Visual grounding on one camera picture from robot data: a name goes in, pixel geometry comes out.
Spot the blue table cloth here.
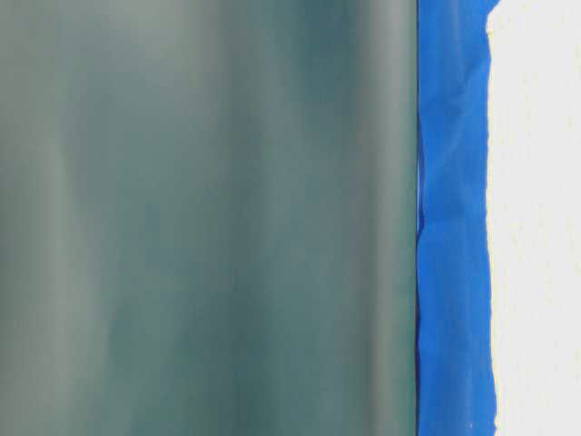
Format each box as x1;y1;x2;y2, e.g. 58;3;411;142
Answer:
416;1;497;435

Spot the yellow checked towel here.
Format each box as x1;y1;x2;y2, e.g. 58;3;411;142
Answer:
487;1;580;435

